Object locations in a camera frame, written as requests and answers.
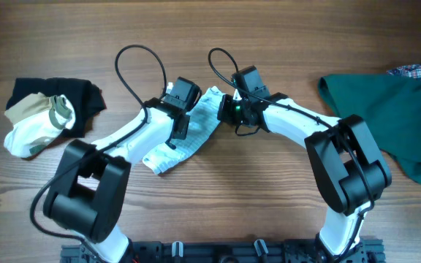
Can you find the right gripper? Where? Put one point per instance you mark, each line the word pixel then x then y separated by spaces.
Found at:
pixel 224 113

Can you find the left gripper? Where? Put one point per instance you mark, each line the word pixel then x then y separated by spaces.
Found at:
pixel 182 136

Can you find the light blue striped pants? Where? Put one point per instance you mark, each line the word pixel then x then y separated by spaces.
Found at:
pixel 203 122

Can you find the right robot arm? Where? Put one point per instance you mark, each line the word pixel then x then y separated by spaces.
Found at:
pixel 349 169

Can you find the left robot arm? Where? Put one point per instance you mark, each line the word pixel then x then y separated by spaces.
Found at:
pixel 87 194

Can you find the black folded garment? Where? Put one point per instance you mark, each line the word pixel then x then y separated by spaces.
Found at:
pixel 85 97

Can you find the white beige olive garment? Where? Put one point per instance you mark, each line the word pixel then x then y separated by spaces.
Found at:
pixel 36 121

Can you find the dark green garment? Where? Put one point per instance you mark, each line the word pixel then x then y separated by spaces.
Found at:
pixel 390 105

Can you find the red plaid garment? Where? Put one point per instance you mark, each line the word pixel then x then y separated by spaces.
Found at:
pixel 412 70

